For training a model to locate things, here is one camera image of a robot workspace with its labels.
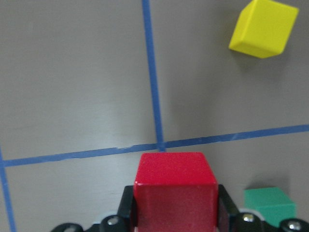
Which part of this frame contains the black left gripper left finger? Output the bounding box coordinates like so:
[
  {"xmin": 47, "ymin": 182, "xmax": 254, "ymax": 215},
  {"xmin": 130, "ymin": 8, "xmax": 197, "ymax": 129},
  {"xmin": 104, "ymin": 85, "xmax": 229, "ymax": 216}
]
[{"xmin": 117, "ymin": 186, "xmax": 137, "ymax": 226}]

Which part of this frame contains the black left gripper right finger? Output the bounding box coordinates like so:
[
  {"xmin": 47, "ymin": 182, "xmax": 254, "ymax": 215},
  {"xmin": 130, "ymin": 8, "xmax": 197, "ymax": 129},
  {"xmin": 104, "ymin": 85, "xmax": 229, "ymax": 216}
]
[{"xmin": 217, "ymin": 184, "xmax": 239, "ymax": 230}]

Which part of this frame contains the red wooden block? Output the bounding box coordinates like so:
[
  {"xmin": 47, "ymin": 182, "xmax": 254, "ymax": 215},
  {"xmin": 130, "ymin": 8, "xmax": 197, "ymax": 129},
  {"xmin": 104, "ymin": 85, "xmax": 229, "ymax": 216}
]
[{"xmin": 133, "ymin": 152, "xmax": 218, "ymax": 232}]

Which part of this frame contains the green wooden block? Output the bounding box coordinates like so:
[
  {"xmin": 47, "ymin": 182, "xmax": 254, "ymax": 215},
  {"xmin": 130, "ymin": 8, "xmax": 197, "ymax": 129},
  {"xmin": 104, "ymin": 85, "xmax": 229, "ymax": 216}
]
[{"xmin": 244, "ymin": 187, "xmax": 296, "ymax": 227}]

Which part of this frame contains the yellow wooden block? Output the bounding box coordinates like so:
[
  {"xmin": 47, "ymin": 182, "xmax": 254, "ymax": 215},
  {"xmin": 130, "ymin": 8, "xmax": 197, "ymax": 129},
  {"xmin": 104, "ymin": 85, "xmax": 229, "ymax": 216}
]
[{"xmin": 228, "ymin": 0, "xmax": 299, "ymax": 58}]

